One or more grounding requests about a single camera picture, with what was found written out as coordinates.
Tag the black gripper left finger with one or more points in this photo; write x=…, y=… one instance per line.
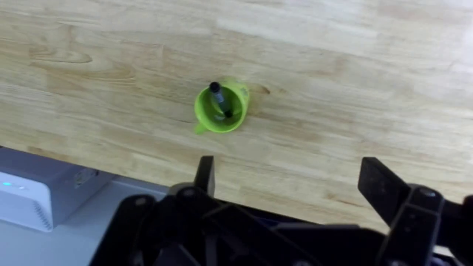
x=204, y=171

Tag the white box device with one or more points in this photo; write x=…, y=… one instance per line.
x=29, y=196

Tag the yellow-green printed mug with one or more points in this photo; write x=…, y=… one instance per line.
x=202, y=106

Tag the black marker pen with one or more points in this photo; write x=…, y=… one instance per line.
x=218, y=97

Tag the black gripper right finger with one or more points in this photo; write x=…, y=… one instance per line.
x=381, y=184

